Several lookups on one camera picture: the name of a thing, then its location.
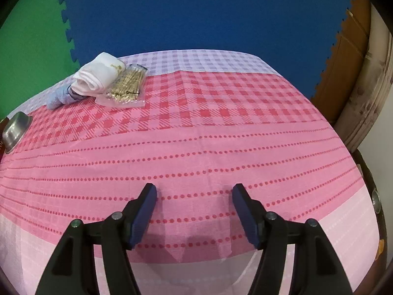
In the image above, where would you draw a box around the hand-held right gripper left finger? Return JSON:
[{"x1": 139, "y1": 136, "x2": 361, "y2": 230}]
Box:
[{"x1": 35, "y1": 183, "x2": 158, "y2": 295}]

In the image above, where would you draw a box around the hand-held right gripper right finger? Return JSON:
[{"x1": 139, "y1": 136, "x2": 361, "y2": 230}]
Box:
[{"x1": 232, "y1": 183, "x2": 353, "y2": 295}]

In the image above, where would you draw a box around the beige patterned folded board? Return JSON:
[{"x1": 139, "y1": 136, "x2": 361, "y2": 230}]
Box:
[{"x1": 333, "y1": 4, "x2": 393, "y2": 151}]

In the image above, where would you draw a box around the light blue cloth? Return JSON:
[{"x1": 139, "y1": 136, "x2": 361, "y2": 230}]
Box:
[{"x1": 46, "y1": 80, "x2": 85, "y2": 109}]

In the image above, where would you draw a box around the pink checked tablecloth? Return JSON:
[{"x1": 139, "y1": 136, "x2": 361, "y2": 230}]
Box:
[{"x1": 0, "y1": 48, "x2": 381, "y2": 295}]

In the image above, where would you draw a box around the yellow plastic toy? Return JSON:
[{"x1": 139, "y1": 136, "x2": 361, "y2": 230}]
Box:
[{"x1": 376, "y1": 238, "x2": 386, "y2": 262}]

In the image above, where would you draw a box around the green foam mat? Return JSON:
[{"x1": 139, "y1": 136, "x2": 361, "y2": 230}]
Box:
[{"x1": 0, "y1": 0, "x2": 77, "y2": 120}]

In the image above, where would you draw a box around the blue foam mat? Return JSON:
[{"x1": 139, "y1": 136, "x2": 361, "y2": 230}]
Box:
[{"x1": 55, "y1": 0, "x2": 360, "y2": 87}]

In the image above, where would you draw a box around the brown wooden door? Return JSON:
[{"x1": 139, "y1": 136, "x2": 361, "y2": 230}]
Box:
[{"x1": 310, "y1": 0, "x2": 372, "y2": 120}]

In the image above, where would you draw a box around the white towel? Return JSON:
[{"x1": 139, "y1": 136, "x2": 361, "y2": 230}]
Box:
[{"x1": 70, "y1": 52, "x2": 126, "y2": 96}]

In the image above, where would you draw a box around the patterned plastic packet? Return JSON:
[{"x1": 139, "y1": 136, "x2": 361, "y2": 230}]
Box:
[{"x1": 95, "y1": 63, "x2": 148, "y2": 109}]

